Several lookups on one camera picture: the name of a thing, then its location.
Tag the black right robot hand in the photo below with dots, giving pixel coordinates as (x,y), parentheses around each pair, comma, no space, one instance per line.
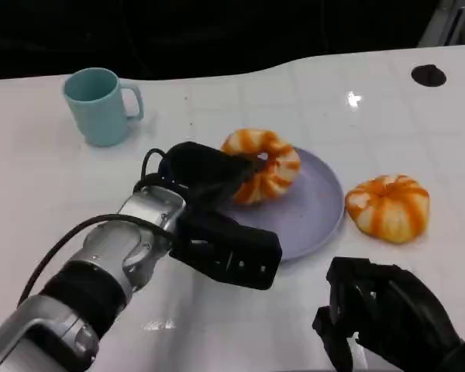
(399,314)

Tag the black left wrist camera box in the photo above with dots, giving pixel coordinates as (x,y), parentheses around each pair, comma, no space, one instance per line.
(236,252)

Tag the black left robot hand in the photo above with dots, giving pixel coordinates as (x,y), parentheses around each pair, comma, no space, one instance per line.
(201,170)

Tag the orange and white toy bread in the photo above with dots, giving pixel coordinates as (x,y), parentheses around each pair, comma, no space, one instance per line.
(275,170)
(387,211)

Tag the lilac plate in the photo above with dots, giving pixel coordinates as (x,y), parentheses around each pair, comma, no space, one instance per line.
(306,217)

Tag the grey metal frame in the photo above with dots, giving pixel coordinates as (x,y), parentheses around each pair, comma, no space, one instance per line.
(445,21)

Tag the black round table grommet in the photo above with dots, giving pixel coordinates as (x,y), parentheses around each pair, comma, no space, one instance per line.
(428,75)

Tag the pale green mug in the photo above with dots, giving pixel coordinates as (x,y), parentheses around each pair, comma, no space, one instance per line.
(97,112)

